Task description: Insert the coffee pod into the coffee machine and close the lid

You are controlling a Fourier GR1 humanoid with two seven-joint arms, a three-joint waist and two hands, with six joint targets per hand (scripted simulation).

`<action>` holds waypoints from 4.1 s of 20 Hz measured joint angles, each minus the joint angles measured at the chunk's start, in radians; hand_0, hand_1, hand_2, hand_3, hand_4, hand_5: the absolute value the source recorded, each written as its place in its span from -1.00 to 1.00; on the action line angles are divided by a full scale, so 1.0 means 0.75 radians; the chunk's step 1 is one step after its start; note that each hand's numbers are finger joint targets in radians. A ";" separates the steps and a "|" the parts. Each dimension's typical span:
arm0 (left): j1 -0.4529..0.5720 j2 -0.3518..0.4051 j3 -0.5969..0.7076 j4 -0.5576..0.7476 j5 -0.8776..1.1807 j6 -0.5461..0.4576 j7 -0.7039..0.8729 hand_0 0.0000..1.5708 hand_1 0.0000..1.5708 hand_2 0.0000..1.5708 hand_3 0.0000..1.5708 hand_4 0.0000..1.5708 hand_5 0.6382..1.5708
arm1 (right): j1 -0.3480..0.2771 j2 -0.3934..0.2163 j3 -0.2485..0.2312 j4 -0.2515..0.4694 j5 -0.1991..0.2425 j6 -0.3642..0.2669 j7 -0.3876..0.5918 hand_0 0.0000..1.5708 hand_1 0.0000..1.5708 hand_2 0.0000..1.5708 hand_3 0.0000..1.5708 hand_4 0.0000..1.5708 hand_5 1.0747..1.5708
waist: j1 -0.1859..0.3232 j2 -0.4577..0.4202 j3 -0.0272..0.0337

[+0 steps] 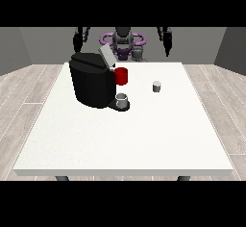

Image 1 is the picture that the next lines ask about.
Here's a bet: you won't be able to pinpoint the red pod holder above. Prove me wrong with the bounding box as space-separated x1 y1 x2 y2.
113 66 129 87

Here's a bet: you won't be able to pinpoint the grey robot trunk purple rings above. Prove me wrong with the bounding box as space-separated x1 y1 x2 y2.
99 27 149 63

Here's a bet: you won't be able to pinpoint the black coffee machine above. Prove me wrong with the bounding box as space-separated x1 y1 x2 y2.
69 51 132 113

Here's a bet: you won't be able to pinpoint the pale grey machine lid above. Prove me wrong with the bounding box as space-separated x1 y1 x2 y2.
98 43 117 69

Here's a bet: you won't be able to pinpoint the small grey cup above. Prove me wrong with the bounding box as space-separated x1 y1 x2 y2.
115 92 130 109

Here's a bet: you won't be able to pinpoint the small grey coffee pod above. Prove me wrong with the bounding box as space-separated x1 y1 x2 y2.
152 80 162 93

